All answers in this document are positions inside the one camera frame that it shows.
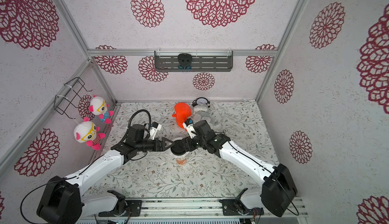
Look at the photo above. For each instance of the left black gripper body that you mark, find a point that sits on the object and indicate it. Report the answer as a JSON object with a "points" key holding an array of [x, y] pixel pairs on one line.
{"points": [[147, 145]]}

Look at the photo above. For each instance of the pink white doll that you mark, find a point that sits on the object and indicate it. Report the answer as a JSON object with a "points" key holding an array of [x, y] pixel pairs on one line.
{"points": [[88, 133], [100, 108]]}

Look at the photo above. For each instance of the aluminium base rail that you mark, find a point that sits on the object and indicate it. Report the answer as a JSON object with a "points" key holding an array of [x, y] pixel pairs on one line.
{"points": [[184, 208]]}

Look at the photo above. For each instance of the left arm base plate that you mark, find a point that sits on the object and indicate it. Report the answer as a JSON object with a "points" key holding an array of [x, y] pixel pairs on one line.
{"points": [[131, 208]]}

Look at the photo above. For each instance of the black wire basket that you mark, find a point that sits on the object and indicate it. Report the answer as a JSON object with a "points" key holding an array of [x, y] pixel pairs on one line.
{"points": [[74, 102]]}

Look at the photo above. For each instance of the lower pink white doll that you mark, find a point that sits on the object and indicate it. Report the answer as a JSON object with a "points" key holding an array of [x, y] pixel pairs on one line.
{"points": [[88, 133]]}

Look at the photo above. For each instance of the small alarm clock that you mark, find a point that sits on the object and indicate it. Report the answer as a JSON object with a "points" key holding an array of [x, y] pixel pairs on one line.
{"points": [[201, 101]]}

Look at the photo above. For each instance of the upper pink white doll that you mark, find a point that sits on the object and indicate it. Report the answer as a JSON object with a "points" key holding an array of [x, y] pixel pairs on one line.
{"points": [[100, 108]]}

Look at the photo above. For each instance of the black cup lid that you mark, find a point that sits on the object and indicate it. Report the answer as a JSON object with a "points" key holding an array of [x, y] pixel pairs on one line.
{"points": [[178, 149]]}

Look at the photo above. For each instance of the grey metal wall shelf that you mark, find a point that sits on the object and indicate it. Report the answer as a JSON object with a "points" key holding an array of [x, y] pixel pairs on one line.
{"points": [[201, 61]]}

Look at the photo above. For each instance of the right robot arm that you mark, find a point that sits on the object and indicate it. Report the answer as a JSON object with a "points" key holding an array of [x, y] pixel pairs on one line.
{"points": [[276, 186]]}

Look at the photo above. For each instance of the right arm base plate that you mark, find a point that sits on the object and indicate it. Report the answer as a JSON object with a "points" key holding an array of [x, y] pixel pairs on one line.
{"points": [[232, 207]]}

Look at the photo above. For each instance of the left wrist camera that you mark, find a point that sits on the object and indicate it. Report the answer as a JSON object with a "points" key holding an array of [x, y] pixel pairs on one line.
{"points": [[155, 127]]}

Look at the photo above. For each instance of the white grey plush rabbit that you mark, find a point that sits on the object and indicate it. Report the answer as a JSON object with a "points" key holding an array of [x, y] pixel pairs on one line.
{"points": [[201, 112]]}

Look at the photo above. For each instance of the black object on shelf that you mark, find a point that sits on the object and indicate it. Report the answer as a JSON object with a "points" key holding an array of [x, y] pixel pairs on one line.
{"points": [[185, 61]]}

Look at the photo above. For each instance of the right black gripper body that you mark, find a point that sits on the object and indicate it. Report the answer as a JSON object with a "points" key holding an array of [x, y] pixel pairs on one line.
{"points": [[185, 145]]}

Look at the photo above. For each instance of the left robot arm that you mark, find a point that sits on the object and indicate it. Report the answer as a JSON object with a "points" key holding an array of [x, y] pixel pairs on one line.
{"points": [[63, 200]]}

